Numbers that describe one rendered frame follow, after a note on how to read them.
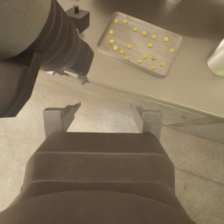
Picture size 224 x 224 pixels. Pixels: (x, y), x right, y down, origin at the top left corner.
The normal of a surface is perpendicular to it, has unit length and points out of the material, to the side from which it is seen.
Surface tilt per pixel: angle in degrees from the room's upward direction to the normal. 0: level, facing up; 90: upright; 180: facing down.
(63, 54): 93
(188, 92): 0
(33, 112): 0
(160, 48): 0
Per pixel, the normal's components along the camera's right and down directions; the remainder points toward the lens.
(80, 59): 0.83, 0.33
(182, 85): -0.09, -0.13
